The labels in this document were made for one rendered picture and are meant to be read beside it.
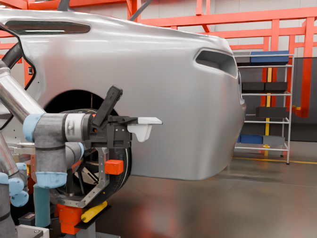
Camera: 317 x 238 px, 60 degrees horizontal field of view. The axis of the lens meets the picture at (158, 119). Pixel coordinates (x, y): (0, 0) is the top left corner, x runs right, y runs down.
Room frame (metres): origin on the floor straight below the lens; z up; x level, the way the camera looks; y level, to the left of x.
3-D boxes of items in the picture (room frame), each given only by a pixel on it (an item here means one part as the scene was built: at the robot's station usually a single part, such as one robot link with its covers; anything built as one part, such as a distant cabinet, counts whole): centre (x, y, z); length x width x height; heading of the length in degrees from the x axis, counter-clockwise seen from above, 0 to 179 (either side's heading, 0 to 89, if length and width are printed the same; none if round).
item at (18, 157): (1.56, 0.79, 0.93); 0.09 x 0.05 x 0.05; 163
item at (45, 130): (0.71, 0.29, 1.21); 0.11 x 0.08 x 0.09; 89
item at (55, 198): (1.70, 0.57, 0.85); 0.54 x 0.07 x 0.54; 73
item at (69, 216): (1.74, 0.56, 0.48); 0.16 x 0.12 x 0.17; 163
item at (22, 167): (1.25, 0.66, 0.91); 0.11 x 0.08 x 0.11; 21
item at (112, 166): (1.61, 0.27, 0.85); 0.09 x 0.08 x 0.07; 73
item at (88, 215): (1.76, 0.43, 0.51); 0.29 x 0.06 x 0.06; 163
